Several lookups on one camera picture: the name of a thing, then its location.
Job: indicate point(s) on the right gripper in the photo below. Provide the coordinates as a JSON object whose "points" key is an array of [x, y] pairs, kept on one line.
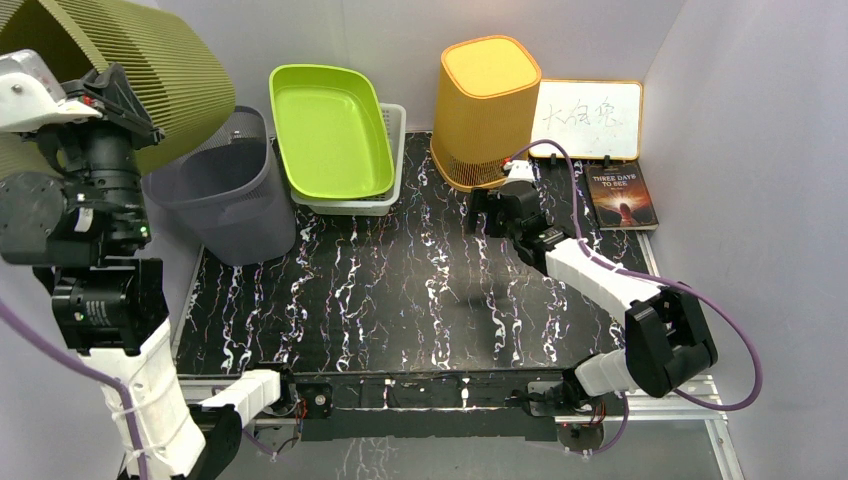
{"points": [[479, 203]]}

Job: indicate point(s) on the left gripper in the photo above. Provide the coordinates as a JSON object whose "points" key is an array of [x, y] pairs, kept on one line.
{"points": [[107, 88]]}

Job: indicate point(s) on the orange mesh basket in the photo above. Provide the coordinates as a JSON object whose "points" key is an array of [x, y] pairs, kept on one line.
{"points": [[486, 101]]}

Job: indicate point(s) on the olive green mesh basket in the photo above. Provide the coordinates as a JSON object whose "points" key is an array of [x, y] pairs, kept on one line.
{"points": [[179, 81]]}

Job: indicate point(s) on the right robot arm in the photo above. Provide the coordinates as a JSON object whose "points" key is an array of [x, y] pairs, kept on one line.
{"points": [[667, 340]]}

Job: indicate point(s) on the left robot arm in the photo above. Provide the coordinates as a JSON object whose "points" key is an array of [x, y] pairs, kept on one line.
{"points": [[80, 227]]}

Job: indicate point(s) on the white perforated plastic basket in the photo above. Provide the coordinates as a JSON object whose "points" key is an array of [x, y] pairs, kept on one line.
{"points": [[394, 118]]}

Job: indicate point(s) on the grey mesh basket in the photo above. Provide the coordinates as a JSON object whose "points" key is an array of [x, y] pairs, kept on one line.
{"points": [[230, 193]]}

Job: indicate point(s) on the dark paperback book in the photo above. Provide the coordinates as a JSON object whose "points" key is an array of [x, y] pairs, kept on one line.
{"points": [[620, 197]]}

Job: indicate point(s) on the lime green plastic tray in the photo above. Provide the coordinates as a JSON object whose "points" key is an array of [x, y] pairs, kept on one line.
{"points": [[331, 133]]}

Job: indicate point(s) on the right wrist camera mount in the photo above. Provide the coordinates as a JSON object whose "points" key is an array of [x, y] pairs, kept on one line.
{"points": [[518, 171]]}

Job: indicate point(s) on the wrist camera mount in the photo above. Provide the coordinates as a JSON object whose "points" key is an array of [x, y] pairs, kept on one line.
{"points": [[32, 97], [518, 171]]}

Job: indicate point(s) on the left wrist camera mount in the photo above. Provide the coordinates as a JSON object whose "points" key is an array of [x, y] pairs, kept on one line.
{"points": [[32, 97]]}

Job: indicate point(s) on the small whiteboard with yellow frame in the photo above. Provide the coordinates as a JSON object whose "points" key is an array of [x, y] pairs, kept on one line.
{"points": [[591, 120]]}

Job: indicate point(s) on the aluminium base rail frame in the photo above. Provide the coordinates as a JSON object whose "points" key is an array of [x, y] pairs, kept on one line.
{"points": [[413, 333]]}

